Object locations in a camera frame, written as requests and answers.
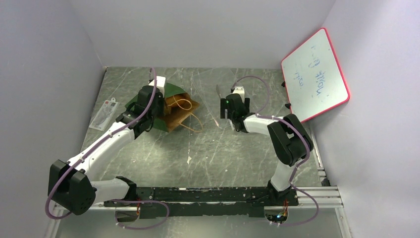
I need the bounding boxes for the red framed whiteboard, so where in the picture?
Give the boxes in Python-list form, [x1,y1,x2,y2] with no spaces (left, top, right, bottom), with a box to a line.
[280,27,350,122]

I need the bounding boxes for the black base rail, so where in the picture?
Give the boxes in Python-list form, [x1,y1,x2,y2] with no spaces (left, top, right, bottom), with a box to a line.
[104,186,299,219]

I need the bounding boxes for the green paper bag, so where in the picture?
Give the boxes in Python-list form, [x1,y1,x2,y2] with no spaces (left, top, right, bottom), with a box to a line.
[116,83,200,136]

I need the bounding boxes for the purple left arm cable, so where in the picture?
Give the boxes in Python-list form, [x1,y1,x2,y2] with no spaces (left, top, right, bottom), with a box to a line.
[45,67,170,231]

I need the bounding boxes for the aluminium frame rail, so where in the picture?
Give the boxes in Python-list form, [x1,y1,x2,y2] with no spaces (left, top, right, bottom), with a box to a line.
[51,134,352,238]

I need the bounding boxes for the clear packaged tool card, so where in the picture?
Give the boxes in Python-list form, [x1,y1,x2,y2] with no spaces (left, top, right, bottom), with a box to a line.
[89,98,119,131]

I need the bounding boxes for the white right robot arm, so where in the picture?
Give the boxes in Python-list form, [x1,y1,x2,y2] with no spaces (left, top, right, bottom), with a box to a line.
[219,87,314,205]

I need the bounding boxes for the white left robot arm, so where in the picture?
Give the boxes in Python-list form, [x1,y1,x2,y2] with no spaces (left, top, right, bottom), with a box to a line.
[45,76,166,218]

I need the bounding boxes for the metal tongs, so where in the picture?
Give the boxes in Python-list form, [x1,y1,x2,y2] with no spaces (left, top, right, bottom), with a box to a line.
[215,84,223,99]

